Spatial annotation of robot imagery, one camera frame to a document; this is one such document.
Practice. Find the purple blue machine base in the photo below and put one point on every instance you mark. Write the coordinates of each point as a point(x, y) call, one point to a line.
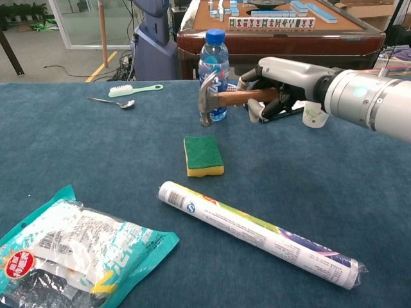
point(154, 54)

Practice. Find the blue capped drink bottle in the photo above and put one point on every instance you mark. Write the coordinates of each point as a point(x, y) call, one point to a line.
point(213, 48)

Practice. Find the stacked blue mahjong tiles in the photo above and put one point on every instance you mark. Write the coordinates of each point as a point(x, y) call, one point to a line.
point(299, 7)

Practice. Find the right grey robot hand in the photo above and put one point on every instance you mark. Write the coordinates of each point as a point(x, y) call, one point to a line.
point(298, 80)

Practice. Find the white box with tile print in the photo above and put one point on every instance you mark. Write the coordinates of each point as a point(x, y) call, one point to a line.
point(298, 106)

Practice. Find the rolled plastic wrap tube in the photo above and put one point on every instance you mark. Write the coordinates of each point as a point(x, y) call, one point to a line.
point(257, 231)

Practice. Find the purple cloth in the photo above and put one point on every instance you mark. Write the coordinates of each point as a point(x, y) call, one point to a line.
point(403, 54)

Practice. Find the dark round dish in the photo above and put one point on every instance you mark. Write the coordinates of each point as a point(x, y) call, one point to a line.
point(265, 4)

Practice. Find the white plastic basket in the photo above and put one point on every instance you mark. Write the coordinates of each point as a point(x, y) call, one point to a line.
point(385, 61)

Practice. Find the wooden pole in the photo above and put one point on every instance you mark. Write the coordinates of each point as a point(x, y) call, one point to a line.
point(103, 38)

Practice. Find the teal plastic food bag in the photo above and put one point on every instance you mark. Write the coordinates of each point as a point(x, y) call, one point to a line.
point(80, 244)

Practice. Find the straight blue mahjong tile row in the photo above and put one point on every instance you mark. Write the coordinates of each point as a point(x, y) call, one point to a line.
point(273, 13)

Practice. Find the light green scrub brush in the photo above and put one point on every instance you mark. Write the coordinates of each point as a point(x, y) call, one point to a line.
point(120, 90)

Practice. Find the white paper cup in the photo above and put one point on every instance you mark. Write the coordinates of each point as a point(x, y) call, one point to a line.
point(313, 117)

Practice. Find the cardboard box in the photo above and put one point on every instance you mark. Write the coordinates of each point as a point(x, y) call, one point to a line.
point(369, 11)

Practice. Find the dark slanted table leg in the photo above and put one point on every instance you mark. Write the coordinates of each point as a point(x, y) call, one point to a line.
point(11, 53)

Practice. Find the scattered blue mahjong tiles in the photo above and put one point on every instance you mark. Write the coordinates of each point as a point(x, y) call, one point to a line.
point(221, 12)

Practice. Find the long slanted blue tile row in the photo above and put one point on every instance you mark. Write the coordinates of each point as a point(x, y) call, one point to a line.
point(322, 13)

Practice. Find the blue snack packet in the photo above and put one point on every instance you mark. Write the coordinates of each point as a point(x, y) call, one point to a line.
point(232, 86)

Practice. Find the green potted plants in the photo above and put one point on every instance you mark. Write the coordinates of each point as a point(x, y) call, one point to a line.
point(22, 11)

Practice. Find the metal spoon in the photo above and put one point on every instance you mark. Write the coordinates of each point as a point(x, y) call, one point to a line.
point(126, 104)

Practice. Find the face-up mahjong tile row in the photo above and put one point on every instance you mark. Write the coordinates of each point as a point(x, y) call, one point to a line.
point(273, 23)

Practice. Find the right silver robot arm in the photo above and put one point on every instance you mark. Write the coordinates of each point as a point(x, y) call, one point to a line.
point(369, 99)

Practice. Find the green and yellow sponge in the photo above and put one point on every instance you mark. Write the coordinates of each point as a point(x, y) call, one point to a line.
point(204, 154)

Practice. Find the brown mahjong table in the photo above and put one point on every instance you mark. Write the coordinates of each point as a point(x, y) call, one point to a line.
point(273, 41)

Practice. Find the white glass door frame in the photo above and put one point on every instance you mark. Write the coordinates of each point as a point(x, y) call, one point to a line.
point(61, 25)

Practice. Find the green cloth on floor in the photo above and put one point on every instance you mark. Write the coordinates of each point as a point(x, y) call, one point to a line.
point(45, 26)

